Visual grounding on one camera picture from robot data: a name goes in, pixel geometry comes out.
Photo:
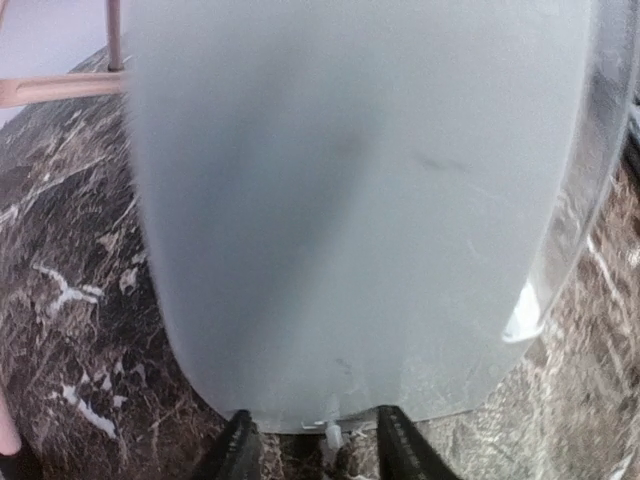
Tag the pink folding music stand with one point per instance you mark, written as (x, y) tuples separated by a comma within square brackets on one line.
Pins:
[(29, 90)]

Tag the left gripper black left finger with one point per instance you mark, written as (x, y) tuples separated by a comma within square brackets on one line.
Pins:
[(235, 454)]

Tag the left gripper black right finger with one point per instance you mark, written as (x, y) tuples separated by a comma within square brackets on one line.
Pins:
[(403, 452)]

